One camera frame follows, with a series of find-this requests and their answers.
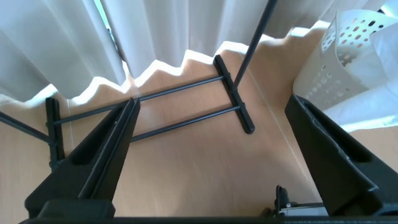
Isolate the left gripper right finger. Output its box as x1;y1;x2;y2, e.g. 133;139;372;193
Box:
284;94;398;217

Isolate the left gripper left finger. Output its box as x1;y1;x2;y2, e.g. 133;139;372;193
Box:
24;98;141;219

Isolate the white garment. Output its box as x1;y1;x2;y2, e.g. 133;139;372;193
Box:
323;21;398;133

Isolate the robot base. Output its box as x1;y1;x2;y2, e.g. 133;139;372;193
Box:
264;185;330;218

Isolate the white laundry basket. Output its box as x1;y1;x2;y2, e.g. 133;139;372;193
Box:
292;8;398;111

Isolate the black clothes rack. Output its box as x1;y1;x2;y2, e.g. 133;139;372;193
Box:
0;0;279;171

